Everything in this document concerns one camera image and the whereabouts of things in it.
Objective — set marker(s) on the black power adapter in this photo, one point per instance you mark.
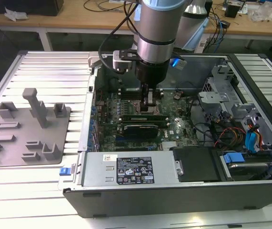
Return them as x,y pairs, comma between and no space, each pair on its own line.
225,23

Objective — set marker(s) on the black grey PC case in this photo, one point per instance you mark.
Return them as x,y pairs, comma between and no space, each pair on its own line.
150,202

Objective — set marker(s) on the CPU socket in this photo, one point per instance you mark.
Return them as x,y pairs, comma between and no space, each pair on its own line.
137,108

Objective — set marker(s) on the silver power supply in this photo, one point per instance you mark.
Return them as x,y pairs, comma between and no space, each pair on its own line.
93,169

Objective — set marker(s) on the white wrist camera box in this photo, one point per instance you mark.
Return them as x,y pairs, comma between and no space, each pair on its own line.
121,63

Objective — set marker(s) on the black rating label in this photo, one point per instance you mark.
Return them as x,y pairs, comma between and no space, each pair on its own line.
135,170

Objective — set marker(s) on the white QR sticker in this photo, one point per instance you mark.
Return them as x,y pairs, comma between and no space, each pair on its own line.
109,158

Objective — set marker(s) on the small black box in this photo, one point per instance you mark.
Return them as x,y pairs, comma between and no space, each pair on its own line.
233,10

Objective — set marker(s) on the large black box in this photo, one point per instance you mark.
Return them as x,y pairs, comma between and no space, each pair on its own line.
31,7

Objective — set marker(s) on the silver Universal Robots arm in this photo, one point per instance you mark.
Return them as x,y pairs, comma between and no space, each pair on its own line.
157,23

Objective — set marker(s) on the small silver wrist camera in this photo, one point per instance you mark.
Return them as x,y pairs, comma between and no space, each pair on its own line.
181,64

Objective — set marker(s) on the green motherboard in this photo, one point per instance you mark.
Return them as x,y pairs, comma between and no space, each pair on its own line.
112,107

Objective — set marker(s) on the black drive bay cover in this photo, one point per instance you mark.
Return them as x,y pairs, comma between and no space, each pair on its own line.
197,164

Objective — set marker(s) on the silver chipset heatsink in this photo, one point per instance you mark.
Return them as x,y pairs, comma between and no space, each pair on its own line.
168,146

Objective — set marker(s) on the grey metal drive cage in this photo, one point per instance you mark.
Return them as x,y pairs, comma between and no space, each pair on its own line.
212,97

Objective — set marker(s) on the silver case corner bracket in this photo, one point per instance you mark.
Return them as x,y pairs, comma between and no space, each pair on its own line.
93,59

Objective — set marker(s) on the hard disk in blue carrier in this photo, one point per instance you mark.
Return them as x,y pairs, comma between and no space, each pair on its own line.
233,158

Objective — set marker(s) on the black case lock slider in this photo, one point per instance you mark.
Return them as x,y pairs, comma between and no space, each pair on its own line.
90,89

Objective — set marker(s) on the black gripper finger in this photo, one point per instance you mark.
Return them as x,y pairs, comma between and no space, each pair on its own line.
145,100

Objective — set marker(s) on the blue case latch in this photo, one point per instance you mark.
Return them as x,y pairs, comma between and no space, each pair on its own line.
64,172

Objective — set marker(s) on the black graphics card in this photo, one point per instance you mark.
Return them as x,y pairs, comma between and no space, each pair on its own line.
140,131

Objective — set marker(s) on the black RAM slot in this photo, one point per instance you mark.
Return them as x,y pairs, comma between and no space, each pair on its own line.
145,122
168,119
128,91
128,96

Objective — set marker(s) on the crumpled white paper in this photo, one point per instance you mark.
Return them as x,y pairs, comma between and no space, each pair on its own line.
14,15

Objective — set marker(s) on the grey parts rack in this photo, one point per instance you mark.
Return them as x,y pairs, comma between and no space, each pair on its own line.
31,133

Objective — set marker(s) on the clear plastic bag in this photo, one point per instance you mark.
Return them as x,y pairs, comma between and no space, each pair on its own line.
262,15

